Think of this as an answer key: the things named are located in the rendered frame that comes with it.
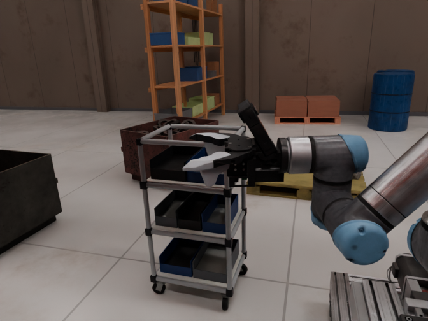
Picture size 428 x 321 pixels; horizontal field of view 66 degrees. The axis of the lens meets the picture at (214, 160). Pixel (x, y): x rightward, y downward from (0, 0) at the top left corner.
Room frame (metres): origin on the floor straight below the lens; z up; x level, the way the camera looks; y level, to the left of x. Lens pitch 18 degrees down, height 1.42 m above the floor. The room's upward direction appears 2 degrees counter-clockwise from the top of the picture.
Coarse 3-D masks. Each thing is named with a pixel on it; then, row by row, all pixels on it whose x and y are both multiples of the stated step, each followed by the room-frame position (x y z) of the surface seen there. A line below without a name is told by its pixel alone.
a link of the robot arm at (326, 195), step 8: (320, 184) 0.60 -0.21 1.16; (328, 184) 0.59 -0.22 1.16; (336, 184) 0.59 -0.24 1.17; (344, 184) 0.59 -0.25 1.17; (312, 192) 0.63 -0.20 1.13; (320, 192) 0.60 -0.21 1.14; (328, 192) 0.59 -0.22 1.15; (336, 192) 0.58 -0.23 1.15; (344, 192) 0.58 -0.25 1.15; (312, 200) 0.63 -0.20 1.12; (320, 200) 0.59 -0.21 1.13; (328, 200) 0.57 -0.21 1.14; (312, 208) 0.62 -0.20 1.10; (320, 208) 0.57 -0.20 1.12; (312, 216) 0.62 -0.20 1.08; (320, 216) 0.56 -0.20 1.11; (320, 224) 0.60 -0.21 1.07
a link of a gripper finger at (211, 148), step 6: (210, 132) 0.70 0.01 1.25; (192, 138) 0.70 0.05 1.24; (198, 138) 0.69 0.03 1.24; (204, 138) 0.68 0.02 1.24; (210, 138) 0.68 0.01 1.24; (216, 138) 0.67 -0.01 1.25; (222, 138) 0.66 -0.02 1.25; (204, 144) 0.70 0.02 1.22; (210, 144) 0.69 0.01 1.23; (216, 144) 0.67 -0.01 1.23; (222, 144) 0.66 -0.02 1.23; (210, 150) 0.70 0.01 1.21; (216, 150) 0.69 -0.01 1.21; (222, 150) 0.68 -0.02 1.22
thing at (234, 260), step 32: (160, 128) 1.91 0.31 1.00; (192, 128) 1.97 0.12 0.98; (224, 128) 1.91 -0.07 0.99; (160, 160) 1.82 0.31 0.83; (192, 192) 1.91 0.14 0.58; (224, 192) 1.52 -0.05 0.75; (160, 224) 1.69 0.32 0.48; (192, 224) 1.63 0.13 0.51; (224, 224) 1.58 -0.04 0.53; (160, 256) 1.72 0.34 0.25; (192, 256) 1.81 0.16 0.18; (224, 256) 1.78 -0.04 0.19; (160, 288) 1.68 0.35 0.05; (224, 288) 1.60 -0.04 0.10
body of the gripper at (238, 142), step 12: (228, 144) 0.62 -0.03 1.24; (240, 144) 0.62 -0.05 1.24; (252, 144) 0.62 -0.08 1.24; (276, 144) 0.66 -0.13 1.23; (252, 156) 0.61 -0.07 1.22; (264, 156) 0.61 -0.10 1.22; (276, 156) 0.62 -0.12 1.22; (288, 156) 0.60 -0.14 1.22; (240, 168) 0.61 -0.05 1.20; (252, 168) 0.60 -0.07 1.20; (264, 168) 0.62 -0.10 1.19; (276, 168) 0.62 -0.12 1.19; (252, 180) 0.60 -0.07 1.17; (264, 180) 0.62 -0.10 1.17; (276, 180) 0.62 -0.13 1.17
